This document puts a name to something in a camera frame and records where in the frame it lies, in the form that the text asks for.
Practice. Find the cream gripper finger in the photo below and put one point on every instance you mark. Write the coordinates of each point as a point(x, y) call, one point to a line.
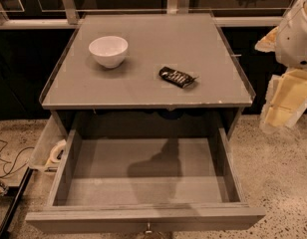
point(267, 43)
point(285, 100)

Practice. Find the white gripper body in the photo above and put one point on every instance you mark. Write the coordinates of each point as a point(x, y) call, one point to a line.
point(295, 43)

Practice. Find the black rxbar chocolate wrapper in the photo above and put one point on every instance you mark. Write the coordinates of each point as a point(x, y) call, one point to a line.
point(175, 77)

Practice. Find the metal drawer knob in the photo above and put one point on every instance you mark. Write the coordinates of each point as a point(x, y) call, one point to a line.
point(148, 229)

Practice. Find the open grey top drawer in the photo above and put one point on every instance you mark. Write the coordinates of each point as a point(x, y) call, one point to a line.
point(121, 184)

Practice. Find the grey wooden cabinet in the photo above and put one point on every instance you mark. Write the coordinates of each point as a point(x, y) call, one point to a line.
point(190, 43)

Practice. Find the white ceramic bowl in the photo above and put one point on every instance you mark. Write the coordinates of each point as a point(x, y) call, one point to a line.
point(109, 51)

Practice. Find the white tape roll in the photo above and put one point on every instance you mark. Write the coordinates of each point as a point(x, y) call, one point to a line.
point(56, 152)

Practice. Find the clear plastic side bin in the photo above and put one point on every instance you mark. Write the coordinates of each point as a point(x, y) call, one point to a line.
point(48, 138)

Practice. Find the small object on floor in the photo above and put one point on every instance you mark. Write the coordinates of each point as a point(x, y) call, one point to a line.
point(0, 187)

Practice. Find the metal rail frame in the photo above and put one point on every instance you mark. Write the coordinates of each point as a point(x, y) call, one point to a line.
point(67, 14)

